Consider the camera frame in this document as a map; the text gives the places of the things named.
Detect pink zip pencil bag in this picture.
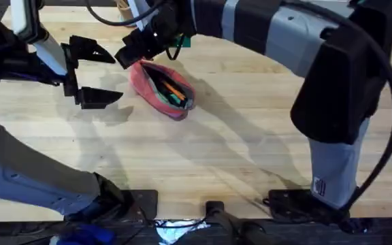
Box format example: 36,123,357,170
129,59,197,122

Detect green flat board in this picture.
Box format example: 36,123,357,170
172,35,192,48

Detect right wrist upright plate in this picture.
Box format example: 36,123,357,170
127,0,160,32

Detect wrist upright plate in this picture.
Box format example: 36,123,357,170
10,0,69,77
127,0,160,32

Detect wooden box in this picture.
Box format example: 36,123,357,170
115,0,136,25

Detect left wrist upright plate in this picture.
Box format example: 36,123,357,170
10,0,69,77

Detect black table clamp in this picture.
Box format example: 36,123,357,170
204,200,225,223

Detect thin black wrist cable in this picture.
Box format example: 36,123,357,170
84,0,163,27

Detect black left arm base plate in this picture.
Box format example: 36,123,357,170
122,189,159,221

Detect blue object under rail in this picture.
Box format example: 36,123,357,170
50,223,117,245

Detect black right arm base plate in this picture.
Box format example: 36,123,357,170
266,189,352,226

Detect black rail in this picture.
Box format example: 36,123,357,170
0,217,392,245

